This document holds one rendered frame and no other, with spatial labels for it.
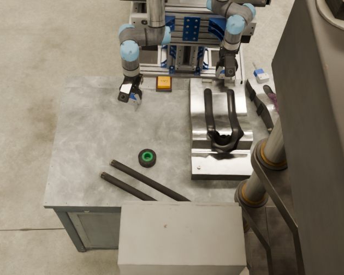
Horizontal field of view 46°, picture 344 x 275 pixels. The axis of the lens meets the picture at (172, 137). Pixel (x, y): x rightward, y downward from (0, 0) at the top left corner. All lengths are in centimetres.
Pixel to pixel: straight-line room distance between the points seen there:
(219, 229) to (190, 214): 8
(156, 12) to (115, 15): 189
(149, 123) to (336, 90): 143
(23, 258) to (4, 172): 60
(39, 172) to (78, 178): 99
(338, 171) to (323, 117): 8
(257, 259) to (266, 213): 26
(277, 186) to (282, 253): 27
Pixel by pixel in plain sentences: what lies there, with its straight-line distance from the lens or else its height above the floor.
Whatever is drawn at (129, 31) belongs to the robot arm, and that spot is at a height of 118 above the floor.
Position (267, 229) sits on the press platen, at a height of 129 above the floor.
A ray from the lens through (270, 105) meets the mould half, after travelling 195.
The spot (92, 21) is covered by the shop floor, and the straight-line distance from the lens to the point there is 358.
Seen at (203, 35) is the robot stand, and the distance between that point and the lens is 236.
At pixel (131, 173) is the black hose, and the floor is 86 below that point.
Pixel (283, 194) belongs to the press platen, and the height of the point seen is 154.
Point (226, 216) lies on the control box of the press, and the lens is 103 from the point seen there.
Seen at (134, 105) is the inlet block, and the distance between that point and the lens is 193.
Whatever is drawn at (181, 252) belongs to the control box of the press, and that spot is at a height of 147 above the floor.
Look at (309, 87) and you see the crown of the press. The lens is 64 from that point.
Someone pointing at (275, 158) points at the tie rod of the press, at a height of 157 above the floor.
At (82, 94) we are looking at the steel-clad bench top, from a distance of 206.
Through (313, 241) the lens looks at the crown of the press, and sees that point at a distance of 62.
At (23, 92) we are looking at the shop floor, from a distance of 319.
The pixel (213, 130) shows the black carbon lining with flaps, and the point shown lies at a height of 91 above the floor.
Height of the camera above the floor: 242
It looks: 59 degrees down
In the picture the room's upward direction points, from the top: 4 degrees clockwise
